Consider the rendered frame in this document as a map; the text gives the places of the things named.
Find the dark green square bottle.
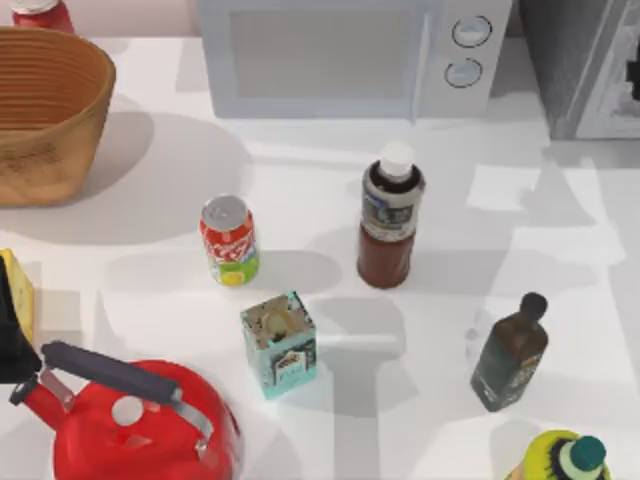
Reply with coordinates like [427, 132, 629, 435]
[469, 291, 550, 413]

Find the teal carton box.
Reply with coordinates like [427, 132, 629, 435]
[239, 290, 319, 402]

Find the pale microwave oven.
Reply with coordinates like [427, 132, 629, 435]
[195, 0, 514, 124]

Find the red kettle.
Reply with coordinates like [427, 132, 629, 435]
[8, 340, 245, 480]

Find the woven brown basket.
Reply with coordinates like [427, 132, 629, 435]
[0, 25, 118, 208]

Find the red and green can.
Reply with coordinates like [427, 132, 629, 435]
[199, 194, 261, 290]

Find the grey cabinet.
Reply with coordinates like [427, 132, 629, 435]
[517, 0, 640, 142]

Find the yellow bottle with green cap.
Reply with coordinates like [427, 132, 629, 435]
[504, 429, 613, 480]

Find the microwave knob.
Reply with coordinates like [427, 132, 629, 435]
[451, 14, 494, 49]
[443, 57, 485, 90]

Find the brown bottle with white cap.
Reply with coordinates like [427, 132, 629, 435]
[356, 141, 427, 290]

